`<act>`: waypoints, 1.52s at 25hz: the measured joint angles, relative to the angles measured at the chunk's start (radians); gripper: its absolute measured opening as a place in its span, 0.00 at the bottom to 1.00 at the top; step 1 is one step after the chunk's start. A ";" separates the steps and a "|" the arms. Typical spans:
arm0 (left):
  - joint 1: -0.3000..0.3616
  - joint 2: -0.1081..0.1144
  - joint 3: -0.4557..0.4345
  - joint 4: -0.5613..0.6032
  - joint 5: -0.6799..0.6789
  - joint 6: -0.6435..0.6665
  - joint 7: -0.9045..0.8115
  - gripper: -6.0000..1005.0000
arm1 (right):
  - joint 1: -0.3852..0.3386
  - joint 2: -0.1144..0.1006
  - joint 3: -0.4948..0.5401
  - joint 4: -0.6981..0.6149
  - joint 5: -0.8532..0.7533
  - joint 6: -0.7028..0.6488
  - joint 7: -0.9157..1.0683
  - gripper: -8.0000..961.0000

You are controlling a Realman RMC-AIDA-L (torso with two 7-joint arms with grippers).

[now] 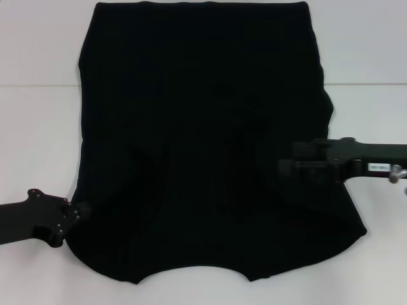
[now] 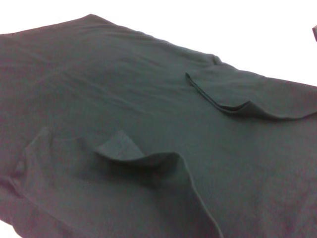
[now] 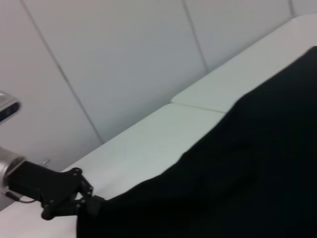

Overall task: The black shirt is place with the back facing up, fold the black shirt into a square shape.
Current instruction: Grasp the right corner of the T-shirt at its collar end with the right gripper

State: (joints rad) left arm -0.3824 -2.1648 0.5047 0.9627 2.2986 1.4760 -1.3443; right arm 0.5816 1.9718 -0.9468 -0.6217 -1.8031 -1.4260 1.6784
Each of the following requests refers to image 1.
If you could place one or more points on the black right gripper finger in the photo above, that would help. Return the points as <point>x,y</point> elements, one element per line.
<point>308,151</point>
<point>314,171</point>

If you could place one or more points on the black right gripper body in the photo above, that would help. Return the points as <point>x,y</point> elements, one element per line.
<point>349,152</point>

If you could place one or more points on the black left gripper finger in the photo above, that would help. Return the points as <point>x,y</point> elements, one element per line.
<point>83,208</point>
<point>83,216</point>

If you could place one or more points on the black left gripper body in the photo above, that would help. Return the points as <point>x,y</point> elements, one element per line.
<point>28,219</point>

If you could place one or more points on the black shirt with white print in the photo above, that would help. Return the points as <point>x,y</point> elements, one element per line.
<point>190,79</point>

